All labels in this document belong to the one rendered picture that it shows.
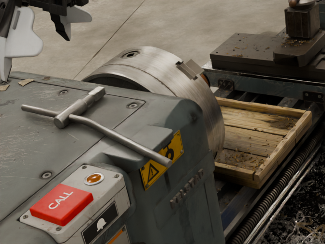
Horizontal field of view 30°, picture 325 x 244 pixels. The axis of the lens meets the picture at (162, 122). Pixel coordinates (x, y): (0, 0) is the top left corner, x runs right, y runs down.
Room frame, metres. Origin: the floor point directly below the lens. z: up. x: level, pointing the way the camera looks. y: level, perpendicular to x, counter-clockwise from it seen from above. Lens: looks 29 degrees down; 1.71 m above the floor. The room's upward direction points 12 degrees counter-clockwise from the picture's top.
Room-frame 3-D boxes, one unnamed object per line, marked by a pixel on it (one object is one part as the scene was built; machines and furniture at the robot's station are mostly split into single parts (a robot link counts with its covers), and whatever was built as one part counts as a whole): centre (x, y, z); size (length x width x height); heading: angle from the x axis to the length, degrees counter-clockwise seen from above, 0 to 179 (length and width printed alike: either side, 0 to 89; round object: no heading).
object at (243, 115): (1.34, -0.15, 0.89); 0.36 x 0.30 x 0.04; 50
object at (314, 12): (1.56, -0.43, 1.07); 0.07 x 0.07 x 0.10; 50
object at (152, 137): (0.77, 0.04, 1.24); 0.09 x 0.08 x 0.03; 140
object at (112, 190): (0.66, 0.14, 1.23); 0.13 x 0.08 x 0.05; 140
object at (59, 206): (0.64, 0.15, 1.26); 0.06 x 0.06 x 0.02; 50
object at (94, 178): (0.69, 0.11, 1.26); 0.02 x 0.02 x 0.01
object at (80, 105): (0.90, 0.13, 1.27); 0.12 x 0.02 x 0.02; 141
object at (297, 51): (1.54, -0.42, 0.99); 0.20 x 0.10 x 0.05; 140
